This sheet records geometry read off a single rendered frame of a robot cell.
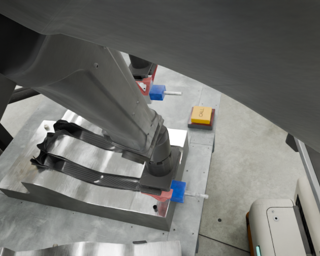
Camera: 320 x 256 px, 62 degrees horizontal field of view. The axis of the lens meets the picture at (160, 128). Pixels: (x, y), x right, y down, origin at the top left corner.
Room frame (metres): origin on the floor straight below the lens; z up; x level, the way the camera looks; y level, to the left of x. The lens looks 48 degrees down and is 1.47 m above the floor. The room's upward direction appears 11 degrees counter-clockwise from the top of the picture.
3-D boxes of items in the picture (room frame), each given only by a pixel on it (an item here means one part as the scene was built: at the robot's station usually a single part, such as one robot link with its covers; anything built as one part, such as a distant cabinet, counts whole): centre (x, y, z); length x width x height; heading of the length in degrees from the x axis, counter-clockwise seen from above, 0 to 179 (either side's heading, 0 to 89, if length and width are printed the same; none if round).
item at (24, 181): (0.47, 0.21, 0.87); 0.50 x 0.26 x 0.14; 67
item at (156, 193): (0.30, 0.02, 0.95); 0.07 x 0.07 x 0.09; 67
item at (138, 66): (0.64, 0.02, 1.06); 0.10 x 0.07 x 0.07; 156
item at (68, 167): (0.45, 0.20, 0.92); 0.35 x 0.16 x 0.09; 67
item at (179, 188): (0.31, -0.02, 0.89); 0.13 x 0.05 x 0.05; 67
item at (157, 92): (0.62, -0.02, 0.93); 0.13 x 0.05 x 0.05; 66
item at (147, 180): (0.32, 0.02, 1.02); 0.10 x 0.07 x 0.07; 157
